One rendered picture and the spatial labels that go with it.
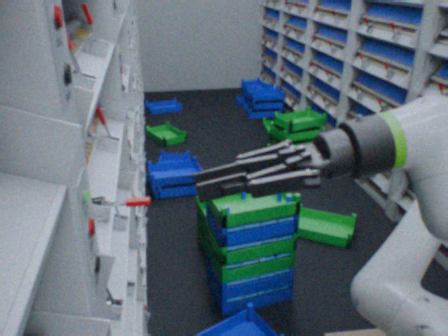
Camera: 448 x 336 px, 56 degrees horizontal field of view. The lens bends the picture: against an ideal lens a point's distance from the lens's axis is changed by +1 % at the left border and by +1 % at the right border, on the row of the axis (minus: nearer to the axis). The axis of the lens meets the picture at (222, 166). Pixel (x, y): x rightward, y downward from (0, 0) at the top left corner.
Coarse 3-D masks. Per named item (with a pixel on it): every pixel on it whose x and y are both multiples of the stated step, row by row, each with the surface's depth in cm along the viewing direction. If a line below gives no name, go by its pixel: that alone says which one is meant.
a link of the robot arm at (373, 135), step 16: (336, 128) 67; (352, 128) 62; (368, 128) 62; (384, 128) 62; (352, 144) 62; (368, 144) 61; (384, 144) 61; (368, 160) 61; (384, 160) 62; (352, 176) 66; (368, 176) 66
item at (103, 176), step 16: (96, 112) 99; (112, 112) 101; (96, 128) 93; (112, 128) 97; (96, 160) 79; (112, 160) 81; (96, 176) 73; (112, 176) 75; (96, 192) 68; (112, 192) 70; (112, 208) 66; (96, 224) 60; (112, 224) 62; (112, 256) 47
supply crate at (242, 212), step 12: (288, 192) 160; (216, 204) 160; (228, 204) 160; (240, 204) 160; (252, 204) 160; (264, 204) 160; (276, 204) 160; (288, 204) 150; (300, 204) 152; (216, 216) 150; (228, 216) 144; (240, 216) 146; (252, 216) 147; (264, 216) 149; (276, 216) 151
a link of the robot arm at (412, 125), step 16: (432, 96) 65; (384, 112) 65; (400, 112) 64; (416, 112) 63; (432, 112) 62; (400, 128) 62; (416, 128) 62; (432, 128) 61; (400, 144) 61; (416, 144) 62; (432, 144) 62; (400, 160) 63; (416, 160) 63; (432, 160) 62; (416, 176) 64; (432, 176) 63
